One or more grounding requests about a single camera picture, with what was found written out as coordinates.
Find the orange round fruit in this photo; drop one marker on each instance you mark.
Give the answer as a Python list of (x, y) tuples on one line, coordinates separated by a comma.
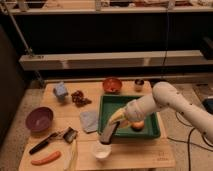
[(137, 126)]

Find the small dark-rimmed cup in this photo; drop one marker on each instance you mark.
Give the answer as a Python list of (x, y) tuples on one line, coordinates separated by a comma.
[(138, 85)]

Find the dark grey eraser block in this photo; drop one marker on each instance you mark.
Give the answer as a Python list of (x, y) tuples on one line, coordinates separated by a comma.
[(108, 132)]

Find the white paper cup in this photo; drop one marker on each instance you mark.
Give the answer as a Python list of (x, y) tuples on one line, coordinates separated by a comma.
[(100, 151)]

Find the grey blue cloth square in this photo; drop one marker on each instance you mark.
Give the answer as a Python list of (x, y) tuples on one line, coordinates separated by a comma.
[(89, 121)]

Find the purple bowl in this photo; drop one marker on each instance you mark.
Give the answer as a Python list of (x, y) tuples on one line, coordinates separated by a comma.
[(39, 119)]

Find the white metal shelf beam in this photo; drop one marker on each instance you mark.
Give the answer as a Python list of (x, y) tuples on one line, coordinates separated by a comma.
[(113, 60)]

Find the brown dried fruit pile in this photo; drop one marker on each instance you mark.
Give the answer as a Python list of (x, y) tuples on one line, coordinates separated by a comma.
[(79, 100)]

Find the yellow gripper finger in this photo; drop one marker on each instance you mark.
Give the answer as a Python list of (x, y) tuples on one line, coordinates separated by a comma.
[(119, 117)]

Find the black handled tool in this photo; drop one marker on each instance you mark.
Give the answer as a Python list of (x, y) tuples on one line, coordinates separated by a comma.
[(43, 143)]

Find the orange sausage toy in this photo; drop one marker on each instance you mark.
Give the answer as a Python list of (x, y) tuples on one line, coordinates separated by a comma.
[(48, 159)]

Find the green plastic tray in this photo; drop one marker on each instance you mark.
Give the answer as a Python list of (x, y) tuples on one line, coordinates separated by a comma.
[(110, 103)]

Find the white yellow gripper body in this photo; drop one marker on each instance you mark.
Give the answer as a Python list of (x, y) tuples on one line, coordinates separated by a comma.
[(133, 111)]

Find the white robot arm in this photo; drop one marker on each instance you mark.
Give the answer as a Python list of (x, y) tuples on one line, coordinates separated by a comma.
[(164, 95)]

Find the red bowl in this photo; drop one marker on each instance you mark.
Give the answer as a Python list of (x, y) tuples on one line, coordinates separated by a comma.
[(112, 85)]

